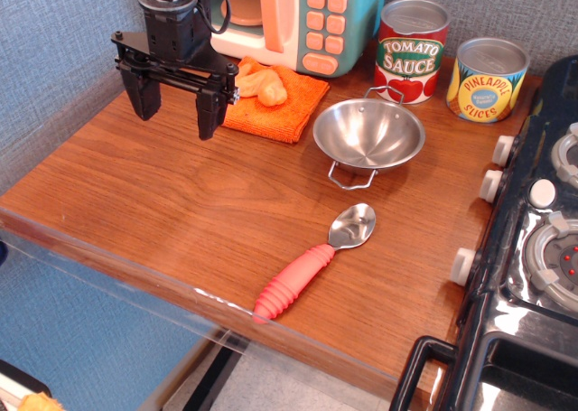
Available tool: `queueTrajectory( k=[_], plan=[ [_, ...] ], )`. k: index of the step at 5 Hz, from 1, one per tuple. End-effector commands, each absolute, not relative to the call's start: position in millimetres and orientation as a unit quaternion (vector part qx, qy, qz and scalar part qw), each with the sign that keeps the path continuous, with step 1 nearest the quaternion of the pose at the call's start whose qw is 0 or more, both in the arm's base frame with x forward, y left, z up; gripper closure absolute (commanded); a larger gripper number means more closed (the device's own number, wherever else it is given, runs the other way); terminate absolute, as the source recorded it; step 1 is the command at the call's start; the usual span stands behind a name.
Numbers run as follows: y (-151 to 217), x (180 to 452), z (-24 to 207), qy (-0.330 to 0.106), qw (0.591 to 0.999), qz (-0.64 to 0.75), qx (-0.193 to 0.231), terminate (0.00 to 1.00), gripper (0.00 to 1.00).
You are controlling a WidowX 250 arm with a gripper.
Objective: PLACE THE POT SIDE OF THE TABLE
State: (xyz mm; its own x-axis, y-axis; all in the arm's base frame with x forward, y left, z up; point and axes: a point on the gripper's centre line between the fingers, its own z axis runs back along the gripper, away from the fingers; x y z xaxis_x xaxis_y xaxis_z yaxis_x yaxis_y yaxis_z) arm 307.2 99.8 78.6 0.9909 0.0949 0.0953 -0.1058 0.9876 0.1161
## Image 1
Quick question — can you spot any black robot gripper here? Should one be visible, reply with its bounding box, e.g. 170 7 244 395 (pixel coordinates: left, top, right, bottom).
111 0 239 140

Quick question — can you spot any small steel two-handled pot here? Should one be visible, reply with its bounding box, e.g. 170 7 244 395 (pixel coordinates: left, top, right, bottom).
312 85 426 191

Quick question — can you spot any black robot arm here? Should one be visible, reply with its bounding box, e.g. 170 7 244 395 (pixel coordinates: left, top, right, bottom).
111 0 239 140

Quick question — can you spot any toy chicken drumstick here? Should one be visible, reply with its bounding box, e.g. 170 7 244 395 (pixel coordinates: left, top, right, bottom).
236 64 288 107

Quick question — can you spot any orange microfibre cloth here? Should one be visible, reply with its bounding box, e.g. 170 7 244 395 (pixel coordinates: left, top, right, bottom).
224 56 330 144

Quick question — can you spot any teal toy microwave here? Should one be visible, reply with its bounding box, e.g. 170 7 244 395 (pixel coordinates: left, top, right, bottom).
211 0 385 78

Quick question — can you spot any tomato sauce can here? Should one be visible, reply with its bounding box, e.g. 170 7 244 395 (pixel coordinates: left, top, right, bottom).
374 0 451 104

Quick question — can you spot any clear acrylic table guard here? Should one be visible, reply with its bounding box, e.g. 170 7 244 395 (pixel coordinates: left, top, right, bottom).
0 205 439 403

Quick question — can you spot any pineapple slices can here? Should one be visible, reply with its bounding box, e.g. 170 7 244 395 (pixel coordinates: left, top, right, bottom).
446 37 530 124

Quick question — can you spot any orange plush object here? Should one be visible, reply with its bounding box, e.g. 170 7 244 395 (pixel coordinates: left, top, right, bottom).
17 392 64 411

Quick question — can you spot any black toy stove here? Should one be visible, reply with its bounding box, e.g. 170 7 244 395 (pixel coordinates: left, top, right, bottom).
390 56 577 410

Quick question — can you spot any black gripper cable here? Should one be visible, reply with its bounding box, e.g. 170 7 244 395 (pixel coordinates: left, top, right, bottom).
195 0 232 36

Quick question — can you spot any red-handled metal spoon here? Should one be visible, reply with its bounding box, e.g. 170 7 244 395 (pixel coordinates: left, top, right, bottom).
253 203 377 324

